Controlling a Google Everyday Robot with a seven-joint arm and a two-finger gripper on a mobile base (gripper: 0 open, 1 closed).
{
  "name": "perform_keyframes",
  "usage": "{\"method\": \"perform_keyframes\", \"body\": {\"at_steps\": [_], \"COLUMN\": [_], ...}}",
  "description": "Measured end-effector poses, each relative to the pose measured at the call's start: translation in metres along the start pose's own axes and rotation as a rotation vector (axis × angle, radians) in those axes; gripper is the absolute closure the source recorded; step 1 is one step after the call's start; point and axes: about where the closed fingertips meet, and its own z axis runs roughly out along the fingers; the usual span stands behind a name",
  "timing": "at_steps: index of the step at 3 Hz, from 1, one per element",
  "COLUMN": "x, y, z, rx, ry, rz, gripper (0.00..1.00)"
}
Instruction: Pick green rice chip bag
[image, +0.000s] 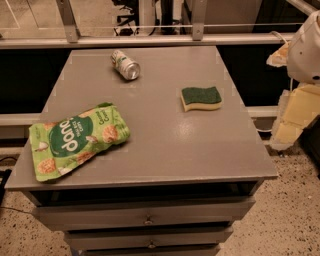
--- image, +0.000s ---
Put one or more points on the green and yellow sponge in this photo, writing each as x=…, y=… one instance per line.
x=195, y=98

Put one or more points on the silver soda can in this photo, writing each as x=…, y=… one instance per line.
x=126, y=66

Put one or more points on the middle drawer knob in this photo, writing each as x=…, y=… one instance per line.
x=151, y=245

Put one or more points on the green rice chip bag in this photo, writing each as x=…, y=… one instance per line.
x=60, y=147

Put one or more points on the top grey drawer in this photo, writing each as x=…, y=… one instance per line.
x=133, y=214

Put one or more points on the drawer knob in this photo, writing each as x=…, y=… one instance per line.
x=148, y=221
x=151, y=245

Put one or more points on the bottom grey drawer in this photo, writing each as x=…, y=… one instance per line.
x=198, y=250

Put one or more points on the metal window frame rail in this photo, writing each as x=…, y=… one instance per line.
x=45, y=24

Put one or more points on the top drawer knob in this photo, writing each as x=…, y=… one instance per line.
x=148, y=221

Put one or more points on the grey drawer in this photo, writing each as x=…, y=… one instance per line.
x=141, y=239
x=198, y=250
x=133, y=214

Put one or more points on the grey drawer cabinet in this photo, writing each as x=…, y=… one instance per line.
x=171, y=154

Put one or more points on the middle grey drawer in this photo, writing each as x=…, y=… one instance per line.
x=141, y=239

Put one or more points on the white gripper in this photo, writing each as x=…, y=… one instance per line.
x=305, y=55

